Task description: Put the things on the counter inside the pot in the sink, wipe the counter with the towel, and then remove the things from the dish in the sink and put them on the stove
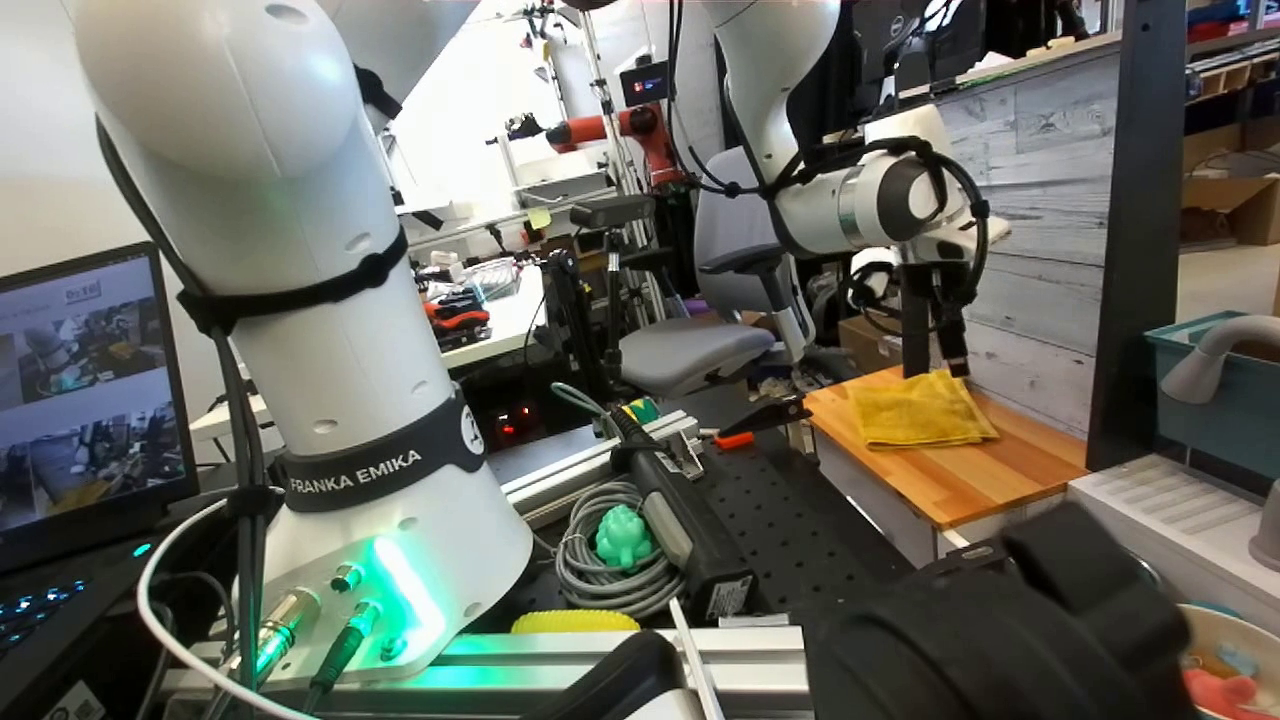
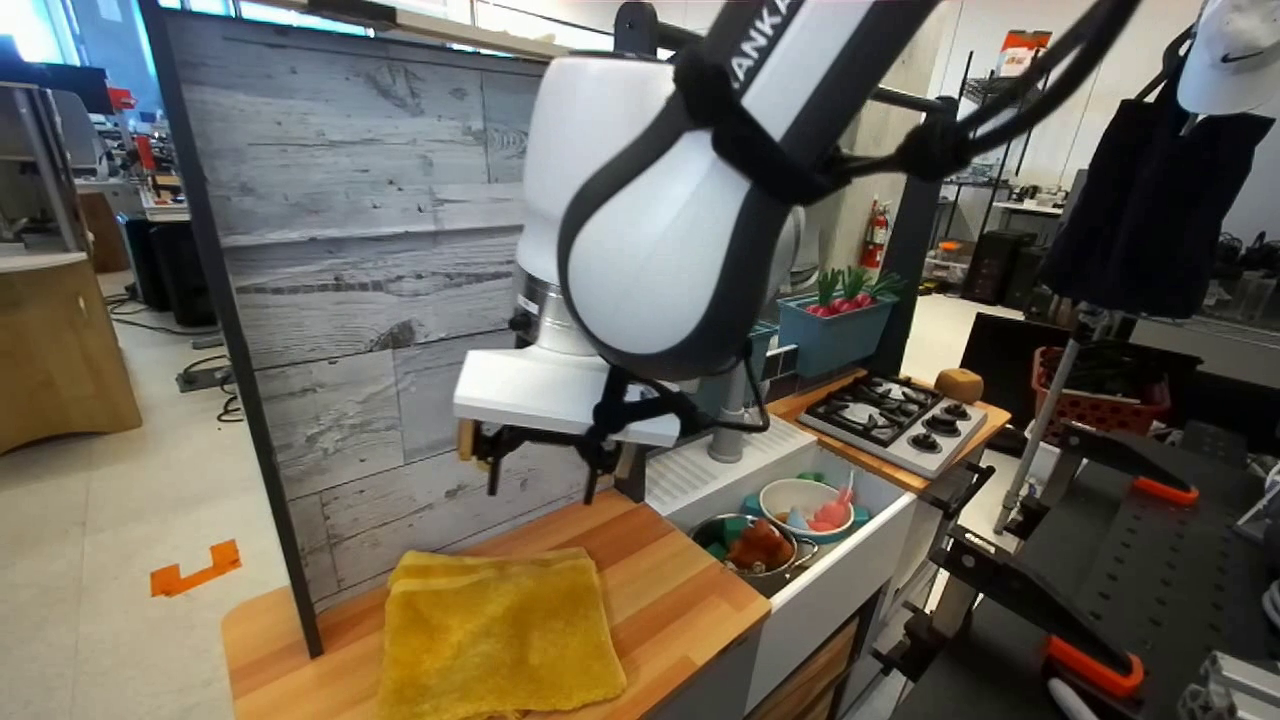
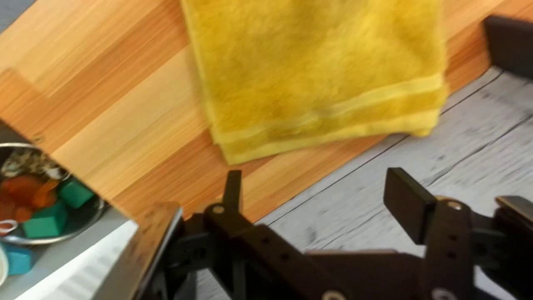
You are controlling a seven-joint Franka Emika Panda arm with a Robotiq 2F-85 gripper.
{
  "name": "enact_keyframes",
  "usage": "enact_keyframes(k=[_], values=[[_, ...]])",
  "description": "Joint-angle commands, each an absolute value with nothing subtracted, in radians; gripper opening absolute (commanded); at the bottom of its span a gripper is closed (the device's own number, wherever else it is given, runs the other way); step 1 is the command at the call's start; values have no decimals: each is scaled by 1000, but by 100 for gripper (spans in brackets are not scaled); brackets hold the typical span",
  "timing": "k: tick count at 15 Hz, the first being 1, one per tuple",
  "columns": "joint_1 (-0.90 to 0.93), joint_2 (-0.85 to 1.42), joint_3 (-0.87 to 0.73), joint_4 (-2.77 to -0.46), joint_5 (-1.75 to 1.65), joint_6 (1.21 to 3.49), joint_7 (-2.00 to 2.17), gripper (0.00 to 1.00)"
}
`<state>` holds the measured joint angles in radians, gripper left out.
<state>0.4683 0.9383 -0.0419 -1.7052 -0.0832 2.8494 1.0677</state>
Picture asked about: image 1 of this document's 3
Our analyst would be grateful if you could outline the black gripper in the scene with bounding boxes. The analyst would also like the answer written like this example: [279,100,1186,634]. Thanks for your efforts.
[911,251,980,382]

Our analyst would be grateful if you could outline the yellow terry towel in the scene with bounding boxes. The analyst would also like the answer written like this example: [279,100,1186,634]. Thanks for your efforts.
[837,365,998,450]

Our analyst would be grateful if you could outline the black perforated breadboard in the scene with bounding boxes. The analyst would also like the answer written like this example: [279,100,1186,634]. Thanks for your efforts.
[623,422,925,631]

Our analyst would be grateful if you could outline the grey toy faucet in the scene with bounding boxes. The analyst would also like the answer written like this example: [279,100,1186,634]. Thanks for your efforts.
[1155,313,1280,577]

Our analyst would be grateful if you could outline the grey office chair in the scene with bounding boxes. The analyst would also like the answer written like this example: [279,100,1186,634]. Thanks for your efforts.
[611,131,819,394]

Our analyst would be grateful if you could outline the large teal bin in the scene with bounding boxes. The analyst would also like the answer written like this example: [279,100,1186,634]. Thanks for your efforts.
[1139,309,1280,485]

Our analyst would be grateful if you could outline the cardboard box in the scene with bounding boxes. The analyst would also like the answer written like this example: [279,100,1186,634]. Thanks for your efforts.
[1176,124,1280,249]

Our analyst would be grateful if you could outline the green stop button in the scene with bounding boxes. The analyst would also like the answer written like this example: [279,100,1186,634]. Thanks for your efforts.
[593,499,661,577]

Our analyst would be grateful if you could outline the white teal bowl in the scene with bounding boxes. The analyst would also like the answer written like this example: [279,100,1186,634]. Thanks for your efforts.
[1176,594,1280,720]

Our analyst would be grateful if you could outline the red background robot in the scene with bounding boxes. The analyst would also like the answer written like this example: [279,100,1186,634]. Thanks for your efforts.
[539,53,696,192]

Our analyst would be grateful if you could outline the black box red lights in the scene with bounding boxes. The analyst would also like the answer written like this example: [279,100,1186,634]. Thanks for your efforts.
[456,356,593,455]

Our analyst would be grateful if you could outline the white desk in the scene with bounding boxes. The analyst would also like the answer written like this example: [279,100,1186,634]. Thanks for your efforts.
[383,195,553,374]

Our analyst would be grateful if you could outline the yellow flat object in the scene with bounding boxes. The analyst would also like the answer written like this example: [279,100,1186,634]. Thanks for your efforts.
[509,608,644,641]

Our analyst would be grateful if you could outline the black laptop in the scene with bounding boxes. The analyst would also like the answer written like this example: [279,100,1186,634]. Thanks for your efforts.
[0,239,205,720]

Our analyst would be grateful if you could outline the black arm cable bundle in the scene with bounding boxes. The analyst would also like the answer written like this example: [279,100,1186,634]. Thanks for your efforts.
[664,0,997,335]

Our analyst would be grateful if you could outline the black kitchen frame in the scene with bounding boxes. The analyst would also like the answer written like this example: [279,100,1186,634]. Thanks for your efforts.
[892,0,1190,472]

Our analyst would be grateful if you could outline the orange handled black clamp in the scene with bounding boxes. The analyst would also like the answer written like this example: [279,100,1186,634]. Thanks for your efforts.
[605,394,758,485]

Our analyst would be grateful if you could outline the black camera housing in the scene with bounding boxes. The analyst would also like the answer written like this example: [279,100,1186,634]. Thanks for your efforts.
[805,499,1195,720]

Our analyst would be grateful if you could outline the grey coiled cable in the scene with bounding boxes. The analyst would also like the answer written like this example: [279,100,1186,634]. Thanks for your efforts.
[547,476,691,618]

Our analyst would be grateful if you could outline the silver aluminium rail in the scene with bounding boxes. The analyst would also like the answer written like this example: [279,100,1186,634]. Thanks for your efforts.
[154,625,817,704]

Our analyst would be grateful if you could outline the white base cable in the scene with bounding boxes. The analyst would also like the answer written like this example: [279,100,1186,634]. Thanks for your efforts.
[131,496,310,720]

